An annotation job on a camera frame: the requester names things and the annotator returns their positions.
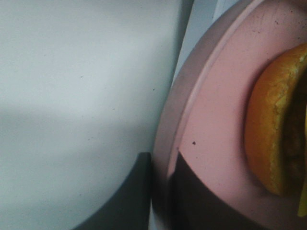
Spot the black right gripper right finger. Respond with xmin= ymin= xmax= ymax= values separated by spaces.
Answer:
xmin=171 ymin=153 xmax=257 ymax=230

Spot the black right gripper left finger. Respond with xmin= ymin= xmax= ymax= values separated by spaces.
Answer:
xmin=75 ymin=152 xmax=152 ymax=230

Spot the white microwave oven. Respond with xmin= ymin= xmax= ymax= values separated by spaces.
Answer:
xmin=175 ymin=0 xmax=233 ymax=73

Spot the burger with sesame-free bun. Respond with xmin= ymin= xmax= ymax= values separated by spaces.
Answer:
xmin=244 ymin=43 xmax=307 ymax=217

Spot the pink round plate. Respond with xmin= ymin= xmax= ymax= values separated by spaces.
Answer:
xmin=153 ymin=0 xmax=307 ymax=230

